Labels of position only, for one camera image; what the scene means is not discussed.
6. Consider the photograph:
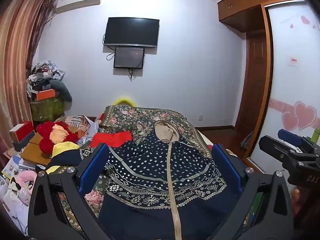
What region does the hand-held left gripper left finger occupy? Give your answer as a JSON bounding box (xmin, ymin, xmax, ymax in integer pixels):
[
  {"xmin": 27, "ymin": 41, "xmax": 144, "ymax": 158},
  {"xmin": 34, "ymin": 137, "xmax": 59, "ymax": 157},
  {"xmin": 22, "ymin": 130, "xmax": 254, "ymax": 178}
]
[{"xmin": 27, "ymin": 143, "xmax": 110, "ymax": 240}]

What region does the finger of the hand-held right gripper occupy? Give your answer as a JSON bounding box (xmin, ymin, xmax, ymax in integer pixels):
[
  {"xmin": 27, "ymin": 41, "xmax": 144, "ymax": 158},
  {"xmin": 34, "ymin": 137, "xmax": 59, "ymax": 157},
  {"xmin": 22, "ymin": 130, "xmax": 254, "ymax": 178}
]
[
  {"xmin": 278, "ymin": 129, "xmax": 315, "ymax": 153},
  {"xmin": 258, "ymin": 135, "xmax": 300, "ymax": 167}
]

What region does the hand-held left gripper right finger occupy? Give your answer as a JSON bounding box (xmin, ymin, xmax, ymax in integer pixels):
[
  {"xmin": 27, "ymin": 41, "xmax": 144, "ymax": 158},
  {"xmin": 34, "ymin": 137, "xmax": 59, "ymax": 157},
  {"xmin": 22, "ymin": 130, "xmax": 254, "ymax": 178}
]
[{"xmin": 211, "ymin": 143, "xmax": 294, "ymax": 240}]

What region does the navy patterned hooded garment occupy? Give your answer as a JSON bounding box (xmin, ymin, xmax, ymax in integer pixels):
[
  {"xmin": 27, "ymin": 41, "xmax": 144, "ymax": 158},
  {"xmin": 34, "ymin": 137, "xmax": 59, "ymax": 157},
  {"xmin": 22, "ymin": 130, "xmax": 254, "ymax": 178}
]
[{"xmin": 47, "ymin": 120, "xmax": 250, "ymax": 240}]

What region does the person's right hand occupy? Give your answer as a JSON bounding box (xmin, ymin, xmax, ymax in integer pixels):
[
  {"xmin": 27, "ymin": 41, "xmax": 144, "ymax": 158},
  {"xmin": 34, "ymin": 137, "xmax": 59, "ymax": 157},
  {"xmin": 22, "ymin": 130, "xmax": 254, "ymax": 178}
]
[{"xmin": 291, "ymin": 187, "xmax": 302, "ymax": 217}]

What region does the red cloth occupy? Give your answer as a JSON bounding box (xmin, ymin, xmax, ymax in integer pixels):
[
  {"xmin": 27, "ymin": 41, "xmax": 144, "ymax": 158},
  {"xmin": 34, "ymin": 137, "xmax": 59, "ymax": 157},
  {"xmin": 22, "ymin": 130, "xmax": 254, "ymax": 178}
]
[{"xmin": 90, "ymin": 131, "xmax": 133, "ymax": 148}]

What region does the yellow cloth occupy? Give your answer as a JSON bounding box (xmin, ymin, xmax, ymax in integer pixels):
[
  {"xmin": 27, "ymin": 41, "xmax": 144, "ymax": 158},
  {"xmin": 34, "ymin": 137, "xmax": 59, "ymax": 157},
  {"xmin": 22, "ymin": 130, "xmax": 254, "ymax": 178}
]
[{"xmin": 51, "ymin": 141, "xmax": 80, "ymax": 159}]

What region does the geometric patterned cloth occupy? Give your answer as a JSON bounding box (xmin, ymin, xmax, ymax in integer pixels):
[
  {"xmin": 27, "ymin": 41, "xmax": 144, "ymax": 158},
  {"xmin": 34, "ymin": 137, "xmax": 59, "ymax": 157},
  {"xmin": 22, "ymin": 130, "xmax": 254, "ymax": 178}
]
[{"xmin": 66, "ymin": 115, "xmax": 95, "ymax": 140}]

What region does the white heart-print sliding door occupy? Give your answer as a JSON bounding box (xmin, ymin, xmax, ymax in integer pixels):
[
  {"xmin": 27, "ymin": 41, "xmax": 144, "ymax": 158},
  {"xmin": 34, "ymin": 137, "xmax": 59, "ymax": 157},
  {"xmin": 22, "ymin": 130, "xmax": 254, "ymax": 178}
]
[{"xmin": 250, "ymin": 1, "xmax": 320, "ymax": 175}]

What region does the red plush toy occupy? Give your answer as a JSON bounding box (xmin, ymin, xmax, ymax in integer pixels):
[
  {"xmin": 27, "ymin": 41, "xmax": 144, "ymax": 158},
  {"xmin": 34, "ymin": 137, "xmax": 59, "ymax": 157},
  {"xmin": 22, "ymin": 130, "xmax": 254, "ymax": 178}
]
[{"xmin": 37, "ymin": 121, "xmax": 79, "ymax": 154}]

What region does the brown cardboard box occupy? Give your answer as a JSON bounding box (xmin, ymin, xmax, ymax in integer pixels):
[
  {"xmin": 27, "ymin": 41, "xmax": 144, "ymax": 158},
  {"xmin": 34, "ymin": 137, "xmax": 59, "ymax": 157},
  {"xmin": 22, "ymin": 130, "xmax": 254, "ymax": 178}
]
[{"xmin": 20, "ymin": 124, "xmax": 83, "ymax": 167}]

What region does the wooden room door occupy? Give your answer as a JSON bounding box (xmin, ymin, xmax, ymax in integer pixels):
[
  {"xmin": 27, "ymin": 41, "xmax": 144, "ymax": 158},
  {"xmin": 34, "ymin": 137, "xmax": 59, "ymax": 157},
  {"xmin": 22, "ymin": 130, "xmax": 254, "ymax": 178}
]
[{"xmin": 235, "ymin": 31, "xmax": 267, "ymax": 130}]

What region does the floral bedspread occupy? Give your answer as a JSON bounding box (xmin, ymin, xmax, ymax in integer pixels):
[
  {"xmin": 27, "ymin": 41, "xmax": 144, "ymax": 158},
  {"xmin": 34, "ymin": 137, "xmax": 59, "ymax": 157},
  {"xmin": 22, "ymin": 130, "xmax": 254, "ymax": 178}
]
[{"xmin": 56, "ymin": 105, "xmax": 265, "ymax": 233}]

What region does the pink hair dryer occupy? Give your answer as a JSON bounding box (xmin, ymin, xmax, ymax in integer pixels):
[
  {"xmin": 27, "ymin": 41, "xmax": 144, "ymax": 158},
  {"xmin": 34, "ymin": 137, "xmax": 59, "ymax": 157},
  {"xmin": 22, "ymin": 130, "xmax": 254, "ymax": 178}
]
[{"xmin": 11, "ymin": 171, "xmax": 38, "ymax": 193}]

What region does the red box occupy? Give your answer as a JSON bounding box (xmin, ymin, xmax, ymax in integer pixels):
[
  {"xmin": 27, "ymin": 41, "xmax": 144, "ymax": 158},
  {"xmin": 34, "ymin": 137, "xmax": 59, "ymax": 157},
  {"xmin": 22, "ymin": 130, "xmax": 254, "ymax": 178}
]
[{"xmin": 9, "ymin": 121, "xmax": 34, "ymax": 142}]

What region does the stack of magazines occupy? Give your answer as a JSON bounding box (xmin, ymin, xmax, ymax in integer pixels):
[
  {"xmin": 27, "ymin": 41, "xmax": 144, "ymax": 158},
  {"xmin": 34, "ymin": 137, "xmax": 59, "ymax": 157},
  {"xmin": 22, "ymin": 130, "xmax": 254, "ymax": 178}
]
[{"xmin": 1, "ymin": 155, "xmax": 35, "ymax": 178}]

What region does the white plastic bag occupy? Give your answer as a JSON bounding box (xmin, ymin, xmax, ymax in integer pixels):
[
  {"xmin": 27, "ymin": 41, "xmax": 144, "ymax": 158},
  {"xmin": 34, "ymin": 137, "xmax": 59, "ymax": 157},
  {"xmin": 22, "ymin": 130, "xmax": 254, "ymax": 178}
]
[{"xmin": 0, "ymin": 180, "xmax": 30, "ymax": 230}]

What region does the orange box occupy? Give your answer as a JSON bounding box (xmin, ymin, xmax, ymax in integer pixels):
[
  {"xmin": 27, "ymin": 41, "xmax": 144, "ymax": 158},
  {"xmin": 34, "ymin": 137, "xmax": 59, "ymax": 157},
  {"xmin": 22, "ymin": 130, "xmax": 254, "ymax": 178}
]
[{"xmin": 36, "ymin": 89, "xmax": 56, "ymax": 101}]

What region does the pile of clutter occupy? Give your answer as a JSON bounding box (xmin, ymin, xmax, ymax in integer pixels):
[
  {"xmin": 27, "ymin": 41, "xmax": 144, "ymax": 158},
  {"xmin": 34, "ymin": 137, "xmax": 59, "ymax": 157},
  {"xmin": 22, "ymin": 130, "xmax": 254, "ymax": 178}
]
[{"xmin": 26, "ymin": 59, "xmax": 66, "ymax": 100}]

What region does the wooden wardrobe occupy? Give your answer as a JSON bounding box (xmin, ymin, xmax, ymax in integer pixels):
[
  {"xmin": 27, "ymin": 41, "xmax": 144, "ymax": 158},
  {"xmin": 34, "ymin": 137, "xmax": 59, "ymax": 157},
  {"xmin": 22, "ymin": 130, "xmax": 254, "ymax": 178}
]
[{"xmin": 217, "ymin": 0, "xmax": 320, "ymax": 173}]

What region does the striped brown curtain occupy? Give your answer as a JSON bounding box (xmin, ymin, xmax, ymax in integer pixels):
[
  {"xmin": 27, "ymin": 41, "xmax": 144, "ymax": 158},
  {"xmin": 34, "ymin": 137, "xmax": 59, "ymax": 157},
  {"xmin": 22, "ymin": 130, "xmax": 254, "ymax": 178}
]
[{"xmin": 0, "ymin": 0, "xmax": 58, "ymax": 140}]

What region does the white air conditioner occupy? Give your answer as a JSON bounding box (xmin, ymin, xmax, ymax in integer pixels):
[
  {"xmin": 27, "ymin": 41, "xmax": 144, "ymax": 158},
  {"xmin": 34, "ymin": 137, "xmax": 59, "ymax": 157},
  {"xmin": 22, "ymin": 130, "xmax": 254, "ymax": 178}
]
[{"xmin": 55, "ymin": 0, "xmax": 104, "ymax": 14}]

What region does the yellow ring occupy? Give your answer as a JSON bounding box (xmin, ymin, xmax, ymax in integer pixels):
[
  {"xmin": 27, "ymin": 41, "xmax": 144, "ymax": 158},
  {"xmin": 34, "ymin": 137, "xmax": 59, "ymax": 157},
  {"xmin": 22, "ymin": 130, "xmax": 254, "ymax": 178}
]
[{"xmin": 112, "ymin": 96, "xmax": 137, "ymax": 108}]

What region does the small black wall monitor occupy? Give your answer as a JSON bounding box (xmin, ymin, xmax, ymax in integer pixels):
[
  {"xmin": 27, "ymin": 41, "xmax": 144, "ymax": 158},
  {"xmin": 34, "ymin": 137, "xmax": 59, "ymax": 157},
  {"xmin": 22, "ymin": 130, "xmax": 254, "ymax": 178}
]
[{"xmin": 114, "ymin": 47, "xmax": 145, "ymax": 69}]

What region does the black wall television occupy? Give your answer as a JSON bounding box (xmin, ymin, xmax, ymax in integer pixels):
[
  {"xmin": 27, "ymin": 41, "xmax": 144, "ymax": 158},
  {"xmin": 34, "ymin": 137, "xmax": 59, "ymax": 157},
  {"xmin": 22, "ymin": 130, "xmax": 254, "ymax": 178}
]
[{"xmin": 104, "ymin": 17, "xmax": 160, "ymax": 48}]

